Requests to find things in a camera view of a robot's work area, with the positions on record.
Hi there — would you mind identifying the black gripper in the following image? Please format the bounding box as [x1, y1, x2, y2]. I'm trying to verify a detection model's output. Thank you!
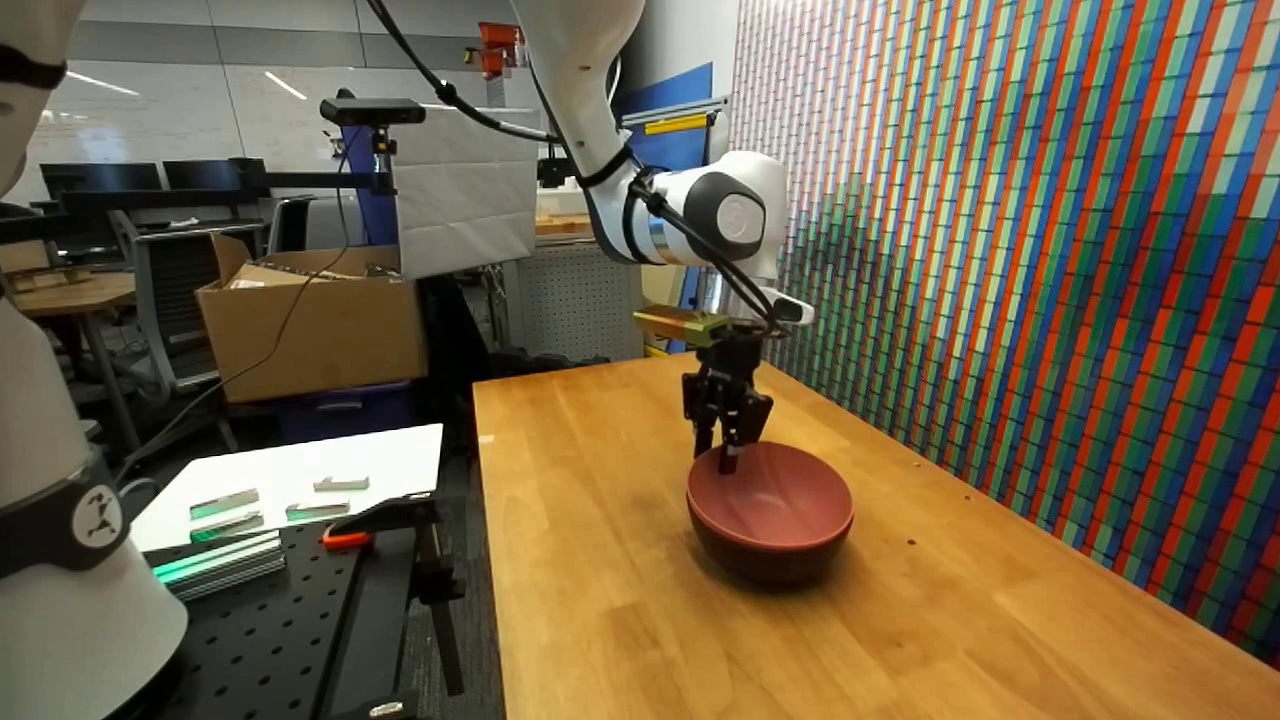
[680, 333, 778, 479]

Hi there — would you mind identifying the grey cabinet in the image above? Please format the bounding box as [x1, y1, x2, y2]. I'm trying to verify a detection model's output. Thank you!
[509, 239, 648, 369]

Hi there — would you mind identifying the blue upright panel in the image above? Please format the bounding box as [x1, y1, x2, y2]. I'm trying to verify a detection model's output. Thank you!
[618, 56, 736, 177]

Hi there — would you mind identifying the grey square board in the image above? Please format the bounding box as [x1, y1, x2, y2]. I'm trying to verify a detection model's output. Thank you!
[393, 103, 544, 285]

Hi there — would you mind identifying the blue storage bin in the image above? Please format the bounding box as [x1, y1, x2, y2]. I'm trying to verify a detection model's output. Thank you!
[267, 381, 432, 446]

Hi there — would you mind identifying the cardboard box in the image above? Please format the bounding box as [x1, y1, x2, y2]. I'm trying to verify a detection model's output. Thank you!
[192, 243, 432, 406]

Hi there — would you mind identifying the white paper sheet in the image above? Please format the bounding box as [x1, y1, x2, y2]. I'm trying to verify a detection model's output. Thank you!
[126, 420, 446, 557]

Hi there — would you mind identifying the red overhead fixture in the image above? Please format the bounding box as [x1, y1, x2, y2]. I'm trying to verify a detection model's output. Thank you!
[460, 15, 528, 80]

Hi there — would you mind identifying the black perforated mounting board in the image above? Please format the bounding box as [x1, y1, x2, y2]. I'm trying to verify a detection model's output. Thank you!
[122, 515, 509, 720]

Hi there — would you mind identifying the shiny metal bar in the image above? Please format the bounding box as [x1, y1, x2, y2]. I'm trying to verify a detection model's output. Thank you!
[147, 527, 289, 602]

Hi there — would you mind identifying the grey office chair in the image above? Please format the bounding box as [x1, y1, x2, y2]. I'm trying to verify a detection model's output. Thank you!
[109, 205, 228, 390]

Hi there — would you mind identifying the black computer monitor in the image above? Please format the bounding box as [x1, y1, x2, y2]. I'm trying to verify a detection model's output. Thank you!
[34, 155, 271, 207]

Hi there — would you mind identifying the olive wrist camera block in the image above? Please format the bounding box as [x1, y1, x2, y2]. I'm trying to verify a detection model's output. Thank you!
[627, 304, 733, 347]

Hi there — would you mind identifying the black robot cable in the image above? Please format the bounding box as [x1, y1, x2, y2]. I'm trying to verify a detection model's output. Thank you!
[363, 0, 789, 327]

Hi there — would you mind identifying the black clamp orange handle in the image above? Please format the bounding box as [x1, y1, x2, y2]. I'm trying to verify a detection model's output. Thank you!
[316, 487, 470, 698]

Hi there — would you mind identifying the blue stand post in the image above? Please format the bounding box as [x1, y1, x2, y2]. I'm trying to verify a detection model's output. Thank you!
[334, 122, 403, 251]

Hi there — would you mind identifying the black camera on stand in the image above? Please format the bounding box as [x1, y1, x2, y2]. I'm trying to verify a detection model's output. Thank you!
[316, 92, 432, 132]

